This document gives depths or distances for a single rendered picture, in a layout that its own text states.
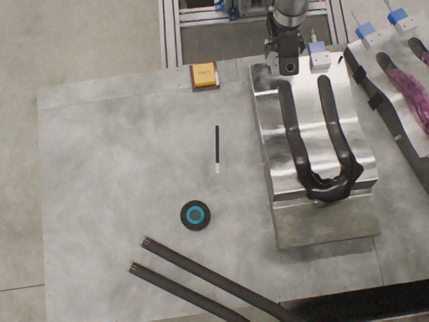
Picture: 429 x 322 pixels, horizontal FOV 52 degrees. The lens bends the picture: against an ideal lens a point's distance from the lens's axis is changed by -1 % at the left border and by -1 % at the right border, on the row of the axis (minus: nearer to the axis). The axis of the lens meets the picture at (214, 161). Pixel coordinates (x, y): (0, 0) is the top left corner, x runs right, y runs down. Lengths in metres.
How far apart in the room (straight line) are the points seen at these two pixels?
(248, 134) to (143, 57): 1.15
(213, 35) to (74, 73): 0.74
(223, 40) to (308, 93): 0.91
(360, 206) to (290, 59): 0.42
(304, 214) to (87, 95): 0.71
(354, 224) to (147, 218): 0.55
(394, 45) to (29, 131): 1.67
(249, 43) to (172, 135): 0.89
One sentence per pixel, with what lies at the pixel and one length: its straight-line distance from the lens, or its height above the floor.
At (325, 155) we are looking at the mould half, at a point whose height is 0.92.
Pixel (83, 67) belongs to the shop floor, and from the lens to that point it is 2.37.
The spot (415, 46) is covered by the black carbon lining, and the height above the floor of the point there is 0.85.
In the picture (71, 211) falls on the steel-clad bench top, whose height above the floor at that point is 0.80.
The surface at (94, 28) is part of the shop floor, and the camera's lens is 2.46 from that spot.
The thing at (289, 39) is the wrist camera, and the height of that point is 1.07.
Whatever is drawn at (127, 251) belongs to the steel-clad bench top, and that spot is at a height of 0.80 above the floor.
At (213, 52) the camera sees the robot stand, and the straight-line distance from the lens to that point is 2.05.
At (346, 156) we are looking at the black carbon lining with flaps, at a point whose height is 0.92.
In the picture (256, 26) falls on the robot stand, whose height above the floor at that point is 0.21.
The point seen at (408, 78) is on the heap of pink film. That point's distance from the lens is 1.31.
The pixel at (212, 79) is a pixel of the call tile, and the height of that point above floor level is 0.84.
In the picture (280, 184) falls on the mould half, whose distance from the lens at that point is 1.11.
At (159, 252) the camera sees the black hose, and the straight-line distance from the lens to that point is 1.18.
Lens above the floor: 2.01
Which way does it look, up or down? 75 degrees down
